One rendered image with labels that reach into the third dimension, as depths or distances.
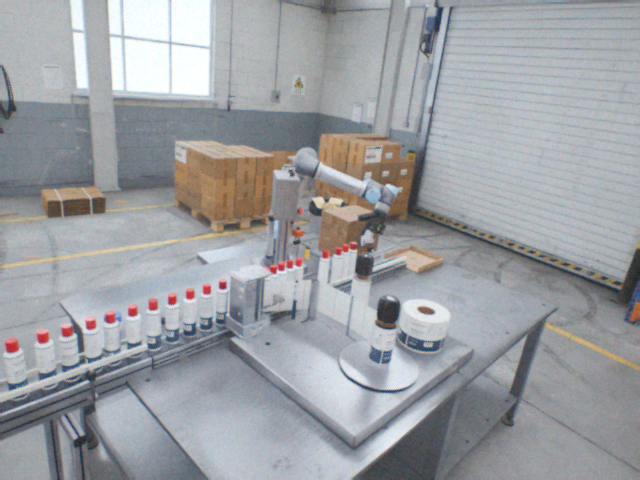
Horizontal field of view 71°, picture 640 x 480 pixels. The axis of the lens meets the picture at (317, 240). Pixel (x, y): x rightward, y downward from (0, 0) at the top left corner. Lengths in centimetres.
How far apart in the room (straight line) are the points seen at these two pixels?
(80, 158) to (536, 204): 608
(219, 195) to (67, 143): 253
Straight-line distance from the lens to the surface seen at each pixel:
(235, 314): 187
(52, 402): 175
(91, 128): 710
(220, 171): 537
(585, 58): 602
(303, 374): 173
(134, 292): 238
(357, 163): 580
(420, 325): 191
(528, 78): 624
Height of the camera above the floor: 192
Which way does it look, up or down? 20 degrees down
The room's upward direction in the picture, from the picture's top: 6 degrees clockwise
